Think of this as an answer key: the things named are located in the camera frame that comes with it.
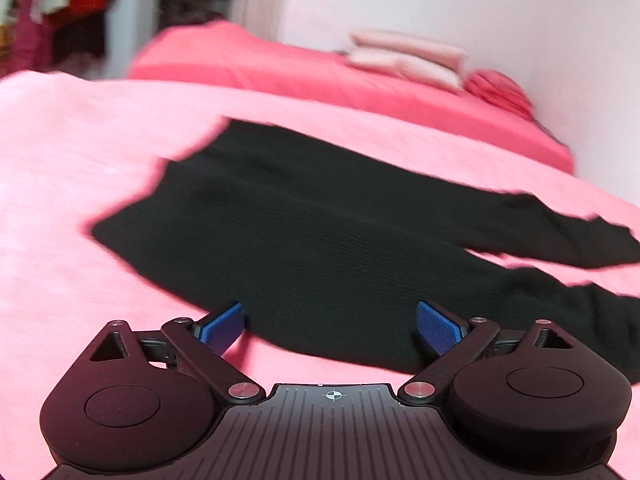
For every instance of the black pants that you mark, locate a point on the black pants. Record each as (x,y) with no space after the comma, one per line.
(329,251)

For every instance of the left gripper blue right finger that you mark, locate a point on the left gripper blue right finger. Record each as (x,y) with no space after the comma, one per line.
(457,344)

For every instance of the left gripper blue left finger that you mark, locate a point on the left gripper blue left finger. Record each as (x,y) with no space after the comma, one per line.
(200,346)

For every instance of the upper pink pillow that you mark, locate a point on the upper pink pillow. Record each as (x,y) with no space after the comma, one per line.
(447,55)

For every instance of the red far bed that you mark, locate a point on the red far bed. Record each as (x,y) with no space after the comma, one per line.
(224,54)

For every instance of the folded red blanket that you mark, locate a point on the folded red blanket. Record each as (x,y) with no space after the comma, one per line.
(501,91)

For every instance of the lower pink pillow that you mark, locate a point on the lower pink pillow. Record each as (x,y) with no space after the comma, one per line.
(406,67)

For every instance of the pink near bed cover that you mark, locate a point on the pink near bed cover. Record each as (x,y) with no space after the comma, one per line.
(71,149)

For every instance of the pink pillow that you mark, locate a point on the pink pillow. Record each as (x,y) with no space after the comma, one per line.
(447,55)
(406,67)

